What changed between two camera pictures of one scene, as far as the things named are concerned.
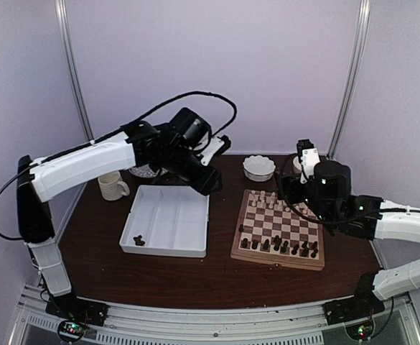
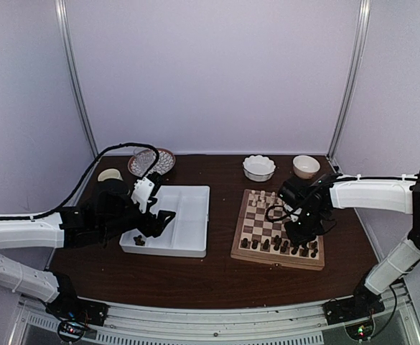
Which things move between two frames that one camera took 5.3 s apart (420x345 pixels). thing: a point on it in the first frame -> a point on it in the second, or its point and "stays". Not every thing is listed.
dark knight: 305,251 stays
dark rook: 314,254 stays
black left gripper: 204,185 -> 154,225
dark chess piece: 277,241 stays
